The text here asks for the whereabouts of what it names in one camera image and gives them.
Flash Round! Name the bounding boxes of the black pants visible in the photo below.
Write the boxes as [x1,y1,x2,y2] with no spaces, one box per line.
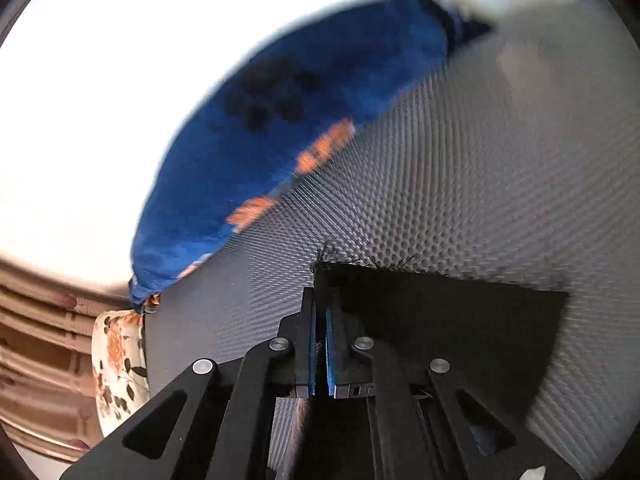
[294,255,572,480]

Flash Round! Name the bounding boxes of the grey mesh mat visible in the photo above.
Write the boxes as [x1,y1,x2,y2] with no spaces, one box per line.
[142,0,633,480]

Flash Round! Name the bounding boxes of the beige curtain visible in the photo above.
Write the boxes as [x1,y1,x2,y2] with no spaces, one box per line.
[0,254,135,464]

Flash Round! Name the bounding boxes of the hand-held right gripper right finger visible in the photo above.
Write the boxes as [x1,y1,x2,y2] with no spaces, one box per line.
[325,291,584,480]

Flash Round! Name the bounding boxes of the white floral pillow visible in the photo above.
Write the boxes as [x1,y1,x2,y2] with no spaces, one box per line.
[91,308,151,439]

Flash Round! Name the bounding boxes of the blue blanket with orange flowers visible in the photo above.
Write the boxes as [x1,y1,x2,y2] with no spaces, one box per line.
[128,0,497,316]

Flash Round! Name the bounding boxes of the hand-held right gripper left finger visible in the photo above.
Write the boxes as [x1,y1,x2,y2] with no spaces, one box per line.
[60,286,318,480]

